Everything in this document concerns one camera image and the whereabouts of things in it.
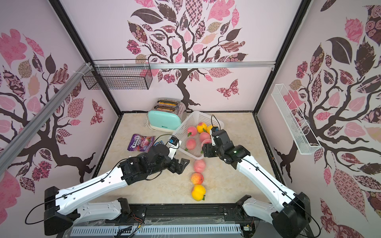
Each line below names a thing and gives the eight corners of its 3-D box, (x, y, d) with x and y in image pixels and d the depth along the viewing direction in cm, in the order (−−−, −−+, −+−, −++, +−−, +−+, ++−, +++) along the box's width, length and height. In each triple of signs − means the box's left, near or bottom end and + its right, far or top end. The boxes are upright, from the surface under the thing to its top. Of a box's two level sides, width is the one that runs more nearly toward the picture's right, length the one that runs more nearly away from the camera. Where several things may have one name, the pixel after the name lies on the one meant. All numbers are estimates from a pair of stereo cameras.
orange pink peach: (191, 185, 84) (191, 182, 80) (191, 175, 88) (191, 171, 84) (203, 185, 84) (203, 182, 80) (202, 175, 88) (203, 171, 84)
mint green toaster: (150, 130, 110) (144, 114, 97) (160, 113, 122) (156, 96, 109) (179, 136, 106) (176, 120, 93) (186, 118, 118) (185, 102, 105)
